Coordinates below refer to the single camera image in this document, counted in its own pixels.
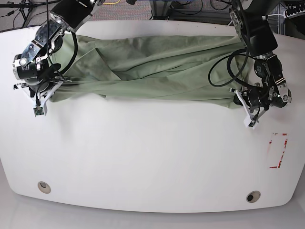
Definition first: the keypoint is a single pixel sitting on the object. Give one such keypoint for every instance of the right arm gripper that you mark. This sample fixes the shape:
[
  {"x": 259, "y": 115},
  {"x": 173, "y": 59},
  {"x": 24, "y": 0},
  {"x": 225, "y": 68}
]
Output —
[{"x": 41, "y": 91}]

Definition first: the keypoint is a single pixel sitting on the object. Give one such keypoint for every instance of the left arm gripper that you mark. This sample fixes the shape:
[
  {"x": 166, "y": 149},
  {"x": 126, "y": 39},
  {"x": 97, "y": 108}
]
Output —
[{"x": 249, "y": 100}]

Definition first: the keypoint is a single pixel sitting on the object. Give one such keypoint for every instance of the green polo shirt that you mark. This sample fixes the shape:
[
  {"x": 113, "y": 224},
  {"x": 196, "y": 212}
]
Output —
[{"x": 184, "y": 68}]

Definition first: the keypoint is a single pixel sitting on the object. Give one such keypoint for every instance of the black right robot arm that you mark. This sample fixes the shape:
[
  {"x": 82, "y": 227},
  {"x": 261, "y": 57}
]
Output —
[{"x": 39, "y": 76}]

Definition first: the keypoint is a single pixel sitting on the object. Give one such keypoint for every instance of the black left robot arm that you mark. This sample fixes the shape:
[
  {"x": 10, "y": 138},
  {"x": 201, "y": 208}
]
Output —
[{"x": 250, "y": 19}]

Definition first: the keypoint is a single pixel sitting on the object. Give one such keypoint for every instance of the red tape rectangle marker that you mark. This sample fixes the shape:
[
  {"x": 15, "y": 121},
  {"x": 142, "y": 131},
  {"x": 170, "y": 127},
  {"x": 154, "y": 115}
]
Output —
[{"x": 276, "y": 149}]

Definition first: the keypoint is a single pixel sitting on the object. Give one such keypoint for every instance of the black tripod legs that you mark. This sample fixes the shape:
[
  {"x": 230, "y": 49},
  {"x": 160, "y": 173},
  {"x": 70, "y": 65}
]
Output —
[{"x": 25, "y": 9}]

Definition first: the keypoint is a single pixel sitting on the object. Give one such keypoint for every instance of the white power strip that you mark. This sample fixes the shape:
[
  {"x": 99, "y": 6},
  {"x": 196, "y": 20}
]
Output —
[{"x": 293, "y": 12}]

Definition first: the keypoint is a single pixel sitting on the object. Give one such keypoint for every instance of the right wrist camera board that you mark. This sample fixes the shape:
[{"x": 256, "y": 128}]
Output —
[{"x": 38, "y": 111}]

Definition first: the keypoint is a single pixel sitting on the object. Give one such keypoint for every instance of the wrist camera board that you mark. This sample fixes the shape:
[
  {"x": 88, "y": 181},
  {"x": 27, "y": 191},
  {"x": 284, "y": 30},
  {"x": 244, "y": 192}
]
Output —
[
  {"x": 252, "y": 125},
  {"x": 38, "y": 111}
]

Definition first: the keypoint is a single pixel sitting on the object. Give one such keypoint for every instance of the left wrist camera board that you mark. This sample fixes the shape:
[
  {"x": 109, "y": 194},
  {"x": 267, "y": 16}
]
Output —
[{"x": 252, "y": 125}]

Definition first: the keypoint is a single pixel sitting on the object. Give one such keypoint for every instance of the left table cable grommet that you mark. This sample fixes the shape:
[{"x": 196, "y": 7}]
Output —
[{"x": 44, "y": 187}]

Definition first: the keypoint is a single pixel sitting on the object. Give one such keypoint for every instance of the table cable grommet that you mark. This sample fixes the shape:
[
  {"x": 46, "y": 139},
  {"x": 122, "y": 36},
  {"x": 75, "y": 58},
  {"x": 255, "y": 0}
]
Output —
[
  {"x": 44, "y": 187},
  {"x": 253, "y": 196}
]

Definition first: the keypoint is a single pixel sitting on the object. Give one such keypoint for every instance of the right table cable grommet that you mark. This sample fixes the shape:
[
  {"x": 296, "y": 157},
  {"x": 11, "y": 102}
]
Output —
[{"x": 253, "y": 196}]

